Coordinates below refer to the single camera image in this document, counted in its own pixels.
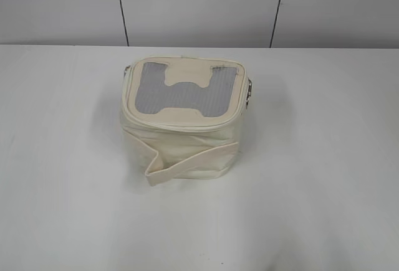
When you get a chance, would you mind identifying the cream fabric zipper bag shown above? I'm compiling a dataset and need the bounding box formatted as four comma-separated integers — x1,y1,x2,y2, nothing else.
120,56,249,186

